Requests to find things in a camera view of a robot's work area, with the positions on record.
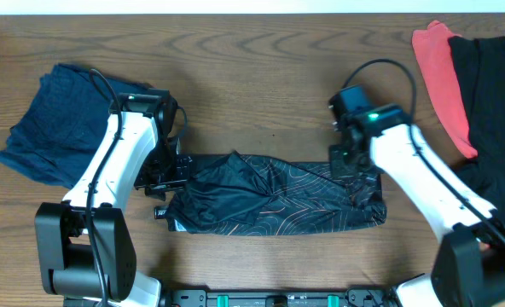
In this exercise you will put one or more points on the red orange garment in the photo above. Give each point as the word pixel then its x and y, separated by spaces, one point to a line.
pixel 433 55

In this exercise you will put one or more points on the black patterned cycling jersey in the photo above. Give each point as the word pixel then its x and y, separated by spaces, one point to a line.
pixel 253 195

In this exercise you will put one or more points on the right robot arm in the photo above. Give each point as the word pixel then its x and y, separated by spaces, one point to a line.
pixel 469 269

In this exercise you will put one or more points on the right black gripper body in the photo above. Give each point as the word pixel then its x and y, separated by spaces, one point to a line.
pixel 344 164

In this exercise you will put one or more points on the folded navy blue garment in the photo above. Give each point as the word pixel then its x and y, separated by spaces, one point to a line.
pixel 58 136

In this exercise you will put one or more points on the plain black t-shirt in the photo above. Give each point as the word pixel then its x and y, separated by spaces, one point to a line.
pixel 480 69

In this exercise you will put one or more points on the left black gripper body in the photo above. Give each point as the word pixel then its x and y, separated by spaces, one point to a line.
pixel 167 175

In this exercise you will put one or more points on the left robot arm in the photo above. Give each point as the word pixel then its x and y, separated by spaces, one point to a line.
pixel 85 249

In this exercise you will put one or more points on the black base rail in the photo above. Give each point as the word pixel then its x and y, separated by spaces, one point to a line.
pixel 354 297

